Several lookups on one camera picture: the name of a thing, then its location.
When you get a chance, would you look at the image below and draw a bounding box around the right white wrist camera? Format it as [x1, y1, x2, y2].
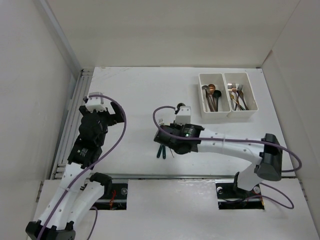
[174, 103, 192, 126]

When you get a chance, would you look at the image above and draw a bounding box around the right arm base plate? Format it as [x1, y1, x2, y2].
[215, 182, 265, 210]

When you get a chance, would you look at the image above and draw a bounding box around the white container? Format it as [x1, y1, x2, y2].
[224, 72, 259, 119]
[198, 73, 231, 123]

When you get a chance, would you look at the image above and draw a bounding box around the thin copper bent fork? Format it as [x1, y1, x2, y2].
[231, 83, 241, 110]

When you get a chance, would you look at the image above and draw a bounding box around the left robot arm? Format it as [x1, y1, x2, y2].
[25, 101, 126, 240]

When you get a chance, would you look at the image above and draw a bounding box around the white left container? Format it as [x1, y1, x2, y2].
[198, 73, 231, 123]

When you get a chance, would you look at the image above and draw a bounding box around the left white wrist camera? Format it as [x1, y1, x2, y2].
[83, 92, 107, 113]

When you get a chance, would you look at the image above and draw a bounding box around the white right container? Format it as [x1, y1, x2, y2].
[224, 72, 259, 119]

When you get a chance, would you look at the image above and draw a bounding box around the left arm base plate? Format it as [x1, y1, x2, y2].
[93, 179, 128, 211]

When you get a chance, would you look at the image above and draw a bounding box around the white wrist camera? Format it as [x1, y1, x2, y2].
[83, 92, 107, 113]
[174, 103, 192, 126]

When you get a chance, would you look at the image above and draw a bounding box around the brown wooden fork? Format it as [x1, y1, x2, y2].
[237, 84, 249, 111]

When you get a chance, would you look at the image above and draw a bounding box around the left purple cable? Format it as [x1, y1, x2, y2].
[37, 94, 127, 240]

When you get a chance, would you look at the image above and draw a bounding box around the silver ridged spoon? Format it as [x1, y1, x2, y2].
[202, 85, 214, 112]

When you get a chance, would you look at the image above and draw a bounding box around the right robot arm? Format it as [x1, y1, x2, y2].
[153, 123, 283, 197]

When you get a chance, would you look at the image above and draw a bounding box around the black fork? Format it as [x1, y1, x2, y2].
[238, 90, 249, 111]

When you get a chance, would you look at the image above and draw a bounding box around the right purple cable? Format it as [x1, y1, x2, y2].
[152, 105, 302, 210]

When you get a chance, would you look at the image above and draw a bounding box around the aluminium frame rail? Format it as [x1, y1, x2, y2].
[48, 68, 94, 180]

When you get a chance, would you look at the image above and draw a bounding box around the copper round spoon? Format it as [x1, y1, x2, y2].
[208, 84, 218, 112]

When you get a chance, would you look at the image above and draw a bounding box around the black round spoon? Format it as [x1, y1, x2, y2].
[213, 90, 222, 111]

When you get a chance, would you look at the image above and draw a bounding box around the brown wooden spoon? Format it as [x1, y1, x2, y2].
[207, 95, 218, 112]

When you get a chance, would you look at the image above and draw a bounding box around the purple cable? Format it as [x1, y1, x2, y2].
[37, 94, 127, 240]
[152, 105, 302, 210]

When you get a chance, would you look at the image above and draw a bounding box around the silver fork green handle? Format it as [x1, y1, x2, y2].
[158, 118, 164, 126]

